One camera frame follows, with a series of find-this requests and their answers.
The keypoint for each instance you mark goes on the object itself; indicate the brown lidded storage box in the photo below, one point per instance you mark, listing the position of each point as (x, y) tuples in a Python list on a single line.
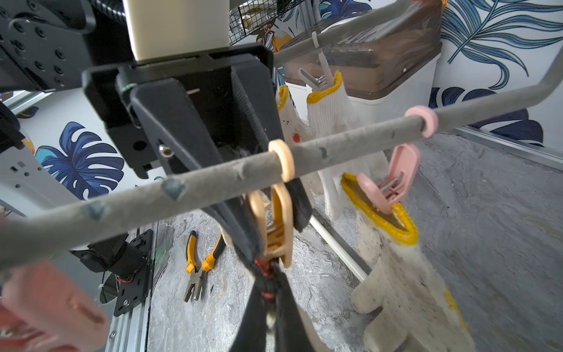
[(391, 67)]

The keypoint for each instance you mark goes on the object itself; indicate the white glove yellow cuff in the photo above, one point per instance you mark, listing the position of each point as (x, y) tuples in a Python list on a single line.
[(330, 112)]

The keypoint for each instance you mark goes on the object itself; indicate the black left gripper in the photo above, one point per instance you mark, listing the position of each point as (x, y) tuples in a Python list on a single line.
[(195, 111)]

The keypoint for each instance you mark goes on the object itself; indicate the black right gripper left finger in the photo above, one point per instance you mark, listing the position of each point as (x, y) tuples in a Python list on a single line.
[(251, 335)]

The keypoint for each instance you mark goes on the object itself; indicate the beige glove yellow cuff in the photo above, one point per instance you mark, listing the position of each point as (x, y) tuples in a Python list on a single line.
[(417, 310)]

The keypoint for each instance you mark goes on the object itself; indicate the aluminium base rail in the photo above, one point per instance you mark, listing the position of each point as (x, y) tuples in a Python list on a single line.
[(130, 326)]

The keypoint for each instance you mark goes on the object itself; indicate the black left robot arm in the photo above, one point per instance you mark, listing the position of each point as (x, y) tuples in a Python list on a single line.
[(45, 47)]

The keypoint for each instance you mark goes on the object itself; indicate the grey multi-clip hanger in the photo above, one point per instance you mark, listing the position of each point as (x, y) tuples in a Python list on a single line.
[(58, 313)]

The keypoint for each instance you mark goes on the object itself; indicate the black wire basket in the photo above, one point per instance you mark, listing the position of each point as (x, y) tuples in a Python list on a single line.
[(248, 18)]

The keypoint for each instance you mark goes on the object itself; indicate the yellow handled pliers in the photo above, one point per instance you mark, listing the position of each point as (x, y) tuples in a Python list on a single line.
[(198, 271)]

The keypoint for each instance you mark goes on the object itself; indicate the wooden drying rack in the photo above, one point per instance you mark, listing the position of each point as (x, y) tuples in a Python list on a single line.
[(339, 250)]

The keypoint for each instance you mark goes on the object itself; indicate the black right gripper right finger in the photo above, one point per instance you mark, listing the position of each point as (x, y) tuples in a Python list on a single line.
[(290, 333)]

